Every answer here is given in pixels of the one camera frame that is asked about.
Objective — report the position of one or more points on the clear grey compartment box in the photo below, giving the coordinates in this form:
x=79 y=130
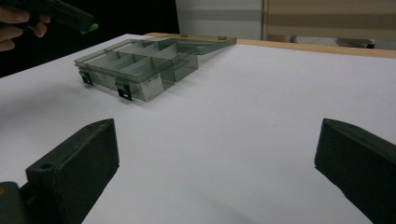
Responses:
x=140 y=71

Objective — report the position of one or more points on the wooden desk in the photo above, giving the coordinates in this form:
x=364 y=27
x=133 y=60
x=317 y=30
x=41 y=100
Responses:
x=327 y=18

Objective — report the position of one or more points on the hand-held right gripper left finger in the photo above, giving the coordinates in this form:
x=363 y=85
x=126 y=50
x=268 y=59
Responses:
x=74 y=168

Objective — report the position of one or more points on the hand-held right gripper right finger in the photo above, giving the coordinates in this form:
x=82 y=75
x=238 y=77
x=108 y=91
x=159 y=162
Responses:
x=361 y=168

